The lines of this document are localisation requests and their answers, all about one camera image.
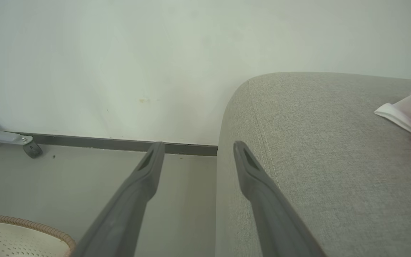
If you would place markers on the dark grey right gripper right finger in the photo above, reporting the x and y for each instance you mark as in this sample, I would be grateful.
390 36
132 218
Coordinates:
273 217

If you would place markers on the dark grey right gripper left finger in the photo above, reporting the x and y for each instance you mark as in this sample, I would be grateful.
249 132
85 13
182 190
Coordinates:
123 214

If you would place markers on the red cloth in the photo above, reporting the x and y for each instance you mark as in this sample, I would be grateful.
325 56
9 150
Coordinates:
410 110

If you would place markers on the grey fabric sofa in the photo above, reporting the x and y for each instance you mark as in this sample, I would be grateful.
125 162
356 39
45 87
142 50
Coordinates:
334 160

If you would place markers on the black caster wheel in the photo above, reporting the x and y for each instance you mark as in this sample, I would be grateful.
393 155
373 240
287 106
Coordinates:
33 150

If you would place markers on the cream perforated laundry basket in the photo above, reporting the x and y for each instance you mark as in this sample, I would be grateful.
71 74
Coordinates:
9 239

